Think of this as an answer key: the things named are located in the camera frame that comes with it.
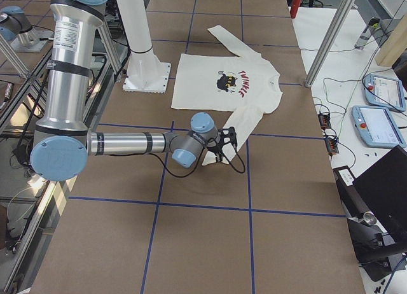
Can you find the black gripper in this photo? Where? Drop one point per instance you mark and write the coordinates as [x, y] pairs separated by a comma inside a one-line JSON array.
[[217, 151]]

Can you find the cream long-sleeve cat shirt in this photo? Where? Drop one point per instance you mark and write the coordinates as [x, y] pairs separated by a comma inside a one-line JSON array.
[[245, 84]]

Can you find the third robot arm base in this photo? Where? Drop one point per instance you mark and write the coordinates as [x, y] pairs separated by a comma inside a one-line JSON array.
[[17, 30]]

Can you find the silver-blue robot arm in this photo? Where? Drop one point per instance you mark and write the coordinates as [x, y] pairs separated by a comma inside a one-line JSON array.
[[62, 141]]

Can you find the orange-black adapter box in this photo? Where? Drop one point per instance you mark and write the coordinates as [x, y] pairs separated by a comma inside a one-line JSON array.
[[325, 120], [331, 145]]

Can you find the black box with label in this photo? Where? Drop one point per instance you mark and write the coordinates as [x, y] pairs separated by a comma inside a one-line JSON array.
[[349, 196]]

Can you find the near blue teach pendant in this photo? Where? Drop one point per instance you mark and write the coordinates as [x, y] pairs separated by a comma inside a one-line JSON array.
[[376, 127]]

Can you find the blue teach pendant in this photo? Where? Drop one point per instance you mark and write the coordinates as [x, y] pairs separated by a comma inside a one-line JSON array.
[[385, 92], [376, 127]]

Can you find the black monitor on stand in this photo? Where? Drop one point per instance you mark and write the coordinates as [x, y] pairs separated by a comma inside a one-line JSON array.
[[382, 187]]

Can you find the far blue teach pendant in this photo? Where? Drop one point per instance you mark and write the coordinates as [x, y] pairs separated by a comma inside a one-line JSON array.
[[385, 92]]

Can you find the red cylinder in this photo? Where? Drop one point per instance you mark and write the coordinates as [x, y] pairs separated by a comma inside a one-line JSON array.
[[294, 8]]

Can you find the wooden board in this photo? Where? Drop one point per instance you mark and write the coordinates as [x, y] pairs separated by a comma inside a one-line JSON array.
[[392, 49]]

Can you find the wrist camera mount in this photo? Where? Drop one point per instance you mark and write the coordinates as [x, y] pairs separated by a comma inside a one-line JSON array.
[[228, 136]]

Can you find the white central pedestal column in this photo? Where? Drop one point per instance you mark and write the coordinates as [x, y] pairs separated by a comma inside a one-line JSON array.
[[145, 72]]

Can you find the aluminium frame post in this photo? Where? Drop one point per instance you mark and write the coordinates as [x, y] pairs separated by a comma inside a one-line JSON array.
[[329, 38]]

